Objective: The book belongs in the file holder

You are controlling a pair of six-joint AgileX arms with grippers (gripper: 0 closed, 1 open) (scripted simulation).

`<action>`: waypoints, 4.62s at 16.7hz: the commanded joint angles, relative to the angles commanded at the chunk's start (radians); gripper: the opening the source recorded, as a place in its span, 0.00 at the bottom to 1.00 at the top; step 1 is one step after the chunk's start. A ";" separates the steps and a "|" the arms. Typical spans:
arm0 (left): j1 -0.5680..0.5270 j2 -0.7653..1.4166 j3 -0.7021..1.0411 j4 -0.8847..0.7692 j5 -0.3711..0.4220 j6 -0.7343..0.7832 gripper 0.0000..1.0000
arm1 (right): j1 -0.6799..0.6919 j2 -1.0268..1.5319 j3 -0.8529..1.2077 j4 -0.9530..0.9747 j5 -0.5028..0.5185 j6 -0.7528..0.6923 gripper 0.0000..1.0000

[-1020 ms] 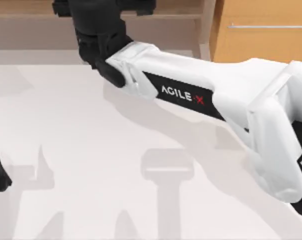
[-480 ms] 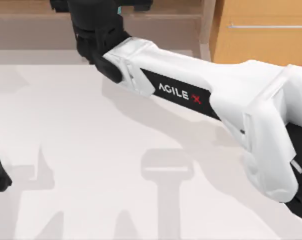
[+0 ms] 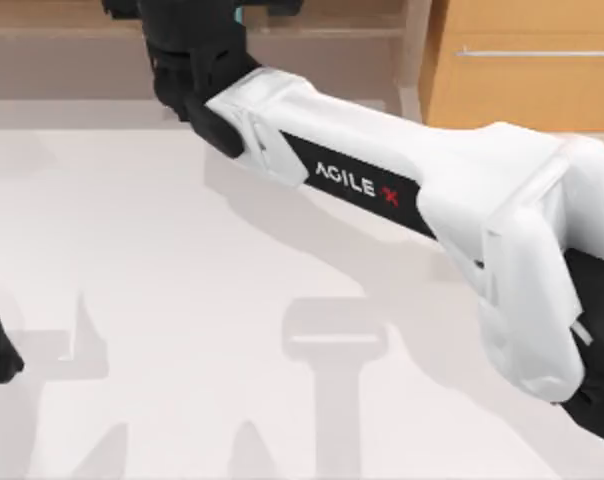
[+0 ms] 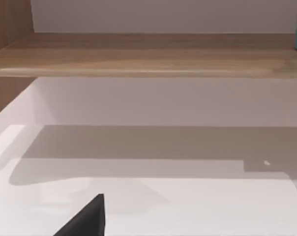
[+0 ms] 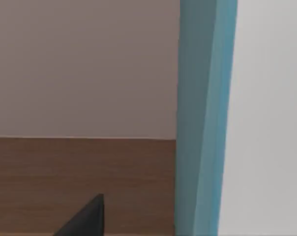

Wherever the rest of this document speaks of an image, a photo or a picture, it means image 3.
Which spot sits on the wooden drawer front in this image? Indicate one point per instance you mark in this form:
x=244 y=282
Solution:
x=522 y=85

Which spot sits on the light blue object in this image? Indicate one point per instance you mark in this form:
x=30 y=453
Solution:
x=239 y=16

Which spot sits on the pale wooden open shelves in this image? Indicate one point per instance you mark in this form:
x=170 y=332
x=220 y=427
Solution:
x=72 y=55

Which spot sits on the wooden cupboard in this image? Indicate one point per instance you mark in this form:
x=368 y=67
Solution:
x=512 y=95

